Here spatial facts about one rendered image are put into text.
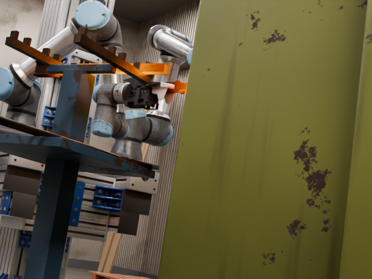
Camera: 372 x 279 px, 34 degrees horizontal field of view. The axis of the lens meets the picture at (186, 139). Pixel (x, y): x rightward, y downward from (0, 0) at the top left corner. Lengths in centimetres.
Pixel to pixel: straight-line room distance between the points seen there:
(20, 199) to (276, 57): 132
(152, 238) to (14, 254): 528
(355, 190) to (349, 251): 10
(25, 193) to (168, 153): 562
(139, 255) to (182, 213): 674
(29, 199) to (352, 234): 154
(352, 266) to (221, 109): 47
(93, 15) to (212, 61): 99
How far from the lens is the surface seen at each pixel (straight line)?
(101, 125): 218
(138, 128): 268
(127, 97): 215
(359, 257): 103
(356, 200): 104
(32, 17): 887
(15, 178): 233
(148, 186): 254
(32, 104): 249
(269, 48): 131
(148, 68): 162
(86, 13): 230
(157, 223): 779
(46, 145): 134
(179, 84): 203
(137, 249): 814
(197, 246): 129
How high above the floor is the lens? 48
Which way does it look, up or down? 10 degrees up
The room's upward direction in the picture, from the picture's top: 9 degrees clockwise
